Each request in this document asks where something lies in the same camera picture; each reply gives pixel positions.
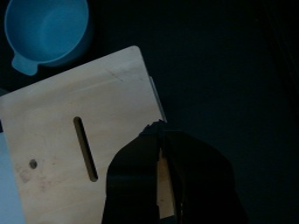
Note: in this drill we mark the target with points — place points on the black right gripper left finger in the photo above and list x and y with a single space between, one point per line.
133 175

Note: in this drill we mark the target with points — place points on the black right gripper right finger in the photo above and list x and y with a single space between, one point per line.
206 180

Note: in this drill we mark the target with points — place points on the light blue flat sheet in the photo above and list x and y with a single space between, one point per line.
8 186

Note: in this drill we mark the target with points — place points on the wooden cutting board with slot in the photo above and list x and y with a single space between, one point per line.
70 122

